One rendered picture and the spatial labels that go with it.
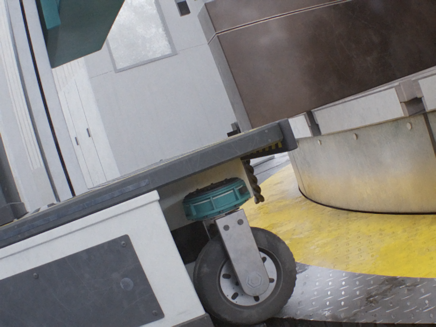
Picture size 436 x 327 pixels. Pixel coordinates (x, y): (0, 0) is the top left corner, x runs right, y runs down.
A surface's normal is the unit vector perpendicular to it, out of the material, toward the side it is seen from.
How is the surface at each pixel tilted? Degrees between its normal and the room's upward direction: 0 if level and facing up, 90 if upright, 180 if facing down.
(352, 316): 0
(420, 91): 90
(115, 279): 90
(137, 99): 90
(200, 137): 90
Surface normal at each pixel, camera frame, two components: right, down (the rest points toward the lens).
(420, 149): -0.88, 0.34
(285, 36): 0.18, -0.03
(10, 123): 0.52, -0.15
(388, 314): -0.34, -0.94
